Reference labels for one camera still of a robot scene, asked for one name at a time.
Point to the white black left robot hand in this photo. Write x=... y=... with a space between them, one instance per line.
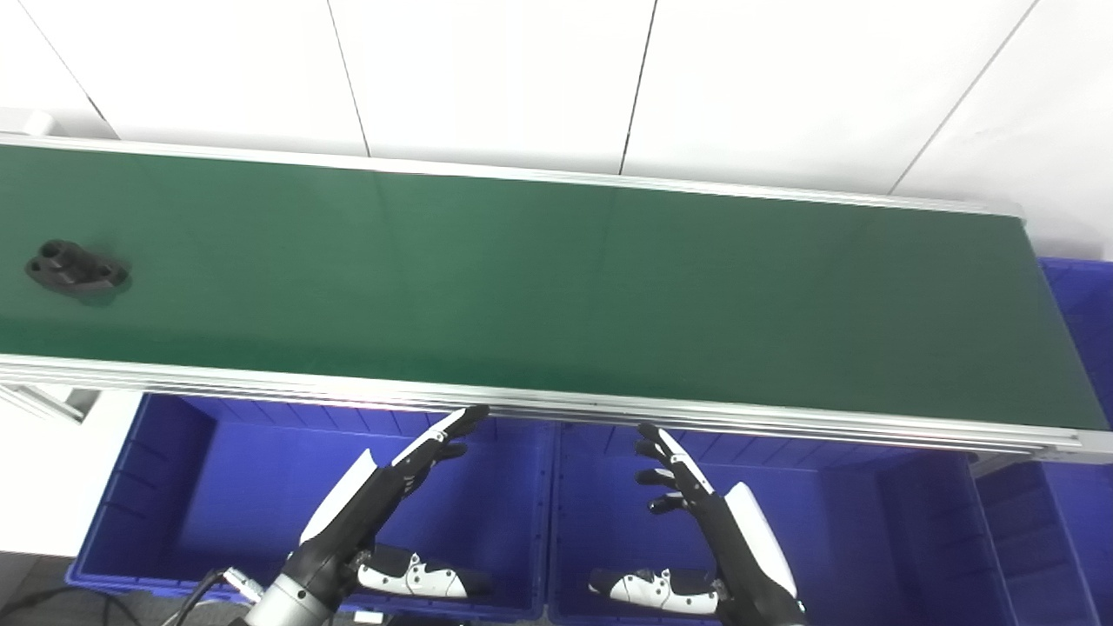
x=348 y=522

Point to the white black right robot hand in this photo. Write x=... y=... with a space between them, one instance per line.
x=748 y=548

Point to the black flanged machine part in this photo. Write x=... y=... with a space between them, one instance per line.
x=74 y=271

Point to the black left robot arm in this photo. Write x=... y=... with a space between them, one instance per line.
x=291 y=604

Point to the blue plastic bin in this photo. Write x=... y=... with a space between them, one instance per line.
x=1078 y=539
x=243 y=487
x=835 y=539

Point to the green conveyor belt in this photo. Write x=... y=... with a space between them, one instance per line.
x=556 y=287
x=522 y=402

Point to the aluminium conveyor support leg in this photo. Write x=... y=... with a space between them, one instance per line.
x=43 y=402

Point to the grey conveyor end housing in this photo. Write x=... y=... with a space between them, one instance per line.
x=30 y=123

